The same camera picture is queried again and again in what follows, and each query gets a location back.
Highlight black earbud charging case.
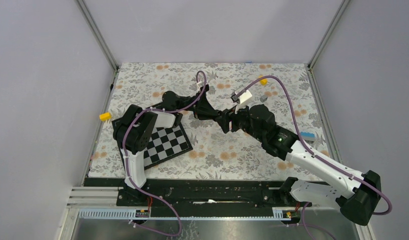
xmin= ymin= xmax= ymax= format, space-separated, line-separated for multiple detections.
xmin=215 ymin=111 xmax=224 ymax=123

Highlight floral patterned table mat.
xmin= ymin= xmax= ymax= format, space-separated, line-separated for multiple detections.
xmin=107 ymin=63 xmax=329 ymax=181

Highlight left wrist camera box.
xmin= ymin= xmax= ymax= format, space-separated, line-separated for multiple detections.
xmin=196 ymin=81 xmax=207 ymax=92

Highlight yellow block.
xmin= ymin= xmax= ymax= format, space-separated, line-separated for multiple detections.
xmin=99 ymin=112 xmax=112 ymax=122
xmin=259 ymin=76 xmax=268 ymax=86

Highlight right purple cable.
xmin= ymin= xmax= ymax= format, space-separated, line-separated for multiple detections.
xmin=239 ymin=75 xmax=393 ymax=240

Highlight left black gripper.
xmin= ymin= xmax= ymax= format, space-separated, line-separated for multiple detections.
xmin=175 ymin=91 xmax=218 ymax=121

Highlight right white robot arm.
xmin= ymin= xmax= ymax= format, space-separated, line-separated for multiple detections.
xmin=215 ymin=104 xmax=382 ymax=226

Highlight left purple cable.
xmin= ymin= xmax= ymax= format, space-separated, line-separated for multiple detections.
xmin=121 ymin=70 xmax=208 ymax=238

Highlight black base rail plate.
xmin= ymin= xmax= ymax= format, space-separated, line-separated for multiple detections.
xmin=116 ymin=178 xmax=313 ymax=219

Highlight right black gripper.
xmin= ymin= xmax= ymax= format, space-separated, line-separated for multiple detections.
xmin=215 ymin=100 xmax=265 ymax=143

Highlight yellow block far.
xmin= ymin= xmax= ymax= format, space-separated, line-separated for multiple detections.
xmin=259 ymin=76 xmax=268 ymax=86

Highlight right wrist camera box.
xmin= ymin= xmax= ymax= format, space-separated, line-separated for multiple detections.
xmin=231 ymin=90 xmax=253 ymax=114

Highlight purple cable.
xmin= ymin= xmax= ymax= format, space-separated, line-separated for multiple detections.
xmin=121 ymin=70 xmax=208 ymax=238
xmin=239 ymin=75 xmax=393 ymax=240

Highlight yellow block left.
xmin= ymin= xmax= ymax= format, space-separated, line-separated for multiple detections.
xmin=99 ymin=112 xmax=112 ymax=122

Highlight small grey block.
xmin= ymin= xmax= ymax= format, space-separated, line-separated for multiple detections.
xmin=259 ymin=95 xmax=268 ymax=103

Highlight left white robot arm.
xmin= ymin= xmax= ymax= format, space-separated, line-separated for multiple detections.
xmin=112 ymin=82 xmax=218 ymax=206

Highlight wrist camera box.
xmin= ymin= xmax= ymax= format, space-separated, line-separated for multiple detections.
xmin=196 ymin=81 xmax=207 ymax=92
xmin=231 ymin=90 xmax=253 ymax=114

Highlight blue white eraser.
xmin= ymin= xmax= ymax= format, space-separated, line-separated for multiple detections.
xmin=300 ymin=131 xmax=316 ymax=142

